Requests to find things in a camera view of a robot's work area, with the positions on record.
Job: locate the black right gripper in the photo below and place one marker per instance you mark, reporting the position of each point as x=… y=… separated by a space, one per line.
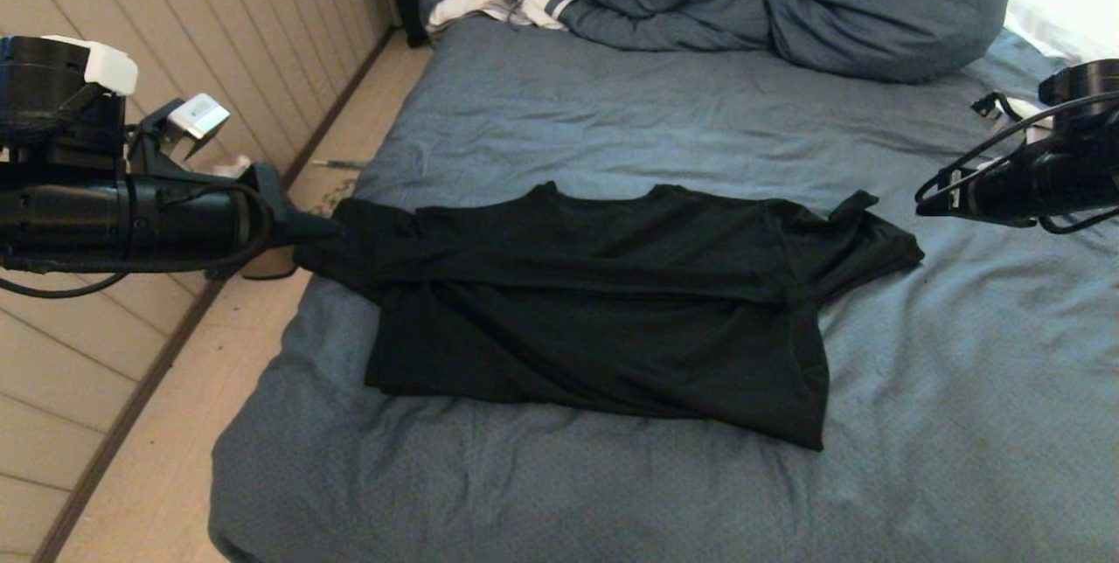
x=1023 y=187

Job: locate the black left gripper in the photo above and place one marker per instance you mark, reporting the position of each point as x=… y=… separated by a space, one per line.
x=131 y=218

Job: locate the black moon print T-shirt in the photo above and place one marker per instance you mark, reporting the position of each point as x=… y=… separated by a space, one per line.
x=612 y=309

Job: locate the patterned item on floor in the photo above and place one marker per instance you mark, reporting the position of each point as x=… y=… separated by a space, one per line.
x=337 y=194

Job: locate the brown trash bin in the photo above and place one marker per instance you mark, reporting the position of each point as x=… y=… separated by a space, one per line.
x=271 y=261

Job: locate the thin grey rod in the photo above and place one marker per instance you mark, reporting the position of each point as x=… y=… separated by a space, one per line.
x=341 y=164

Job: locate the clear plastic bin liner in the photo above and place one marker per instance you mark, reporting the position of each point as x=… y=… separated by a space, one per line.
x=229 y=166

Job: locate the white pillow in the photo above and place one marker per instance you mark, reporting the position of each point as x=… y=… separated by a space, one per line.
x=1071 y=21

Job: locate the blue bed sheet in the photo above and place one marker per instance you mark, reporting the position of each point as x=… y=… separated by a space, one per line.
x=656 y=108

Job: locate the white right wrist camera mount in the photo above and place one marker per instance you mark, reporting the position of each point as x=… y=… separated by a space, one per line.
x=1018 y=108

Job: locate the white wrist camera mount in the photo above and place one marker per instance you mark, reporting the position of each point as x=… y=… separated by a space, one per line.
x=1018 y=108
x=197 y=117

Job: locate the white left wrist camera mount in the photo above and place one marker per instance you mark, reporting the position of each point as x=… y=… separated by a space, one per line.
x=197 y=117

